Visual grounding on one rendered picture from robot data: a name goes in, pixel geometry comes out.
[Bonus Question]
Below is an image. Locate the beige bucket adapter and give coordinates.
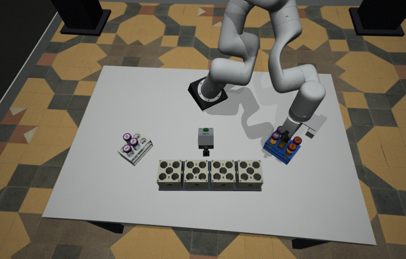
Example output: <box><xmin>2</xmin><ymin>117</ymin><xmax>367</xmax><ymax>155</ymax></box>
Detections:
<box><xmin>210</xmin><ymin>160</ymin><xmax>236</xmax><ymax>189</ymax></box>
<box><xmin>236</xmin><ymin>160</ymin><xmax>264</xmax><ymax>189</ymax></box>
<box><xmin>184</xmin><ymin>160</ymin><xmax>209</xmax><ymax>189</ymax></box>
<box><xmin>156</xmin><ymin>160</ymin><xmax>184</xmax><ymax>189</ymax></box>

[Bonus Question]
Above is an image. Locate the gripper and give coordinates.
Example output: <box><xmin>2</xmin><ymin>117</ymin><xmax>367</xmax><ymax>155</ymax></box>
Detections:
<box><xmin>279</xmin><ymin>114</ymin><xmax>302</xmax><ymax>143</ymax></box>

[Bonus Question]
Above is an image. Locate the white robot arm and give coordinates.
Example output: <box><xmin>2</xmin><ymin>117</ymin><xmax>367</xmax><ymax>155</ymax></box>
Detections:
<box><xmin>198</xmin><ymin>0</ymin><xmax>327</xmax><ymax>139</ymax></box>

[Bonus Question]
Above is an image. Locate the blue tube rack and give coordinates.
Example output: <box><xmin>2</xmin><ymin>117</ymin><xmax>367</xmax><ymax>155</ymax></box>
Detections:
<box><xmin>263</xmin><ymin>137</ymin><xmax>300</xmax><ymax>165</ymax></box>

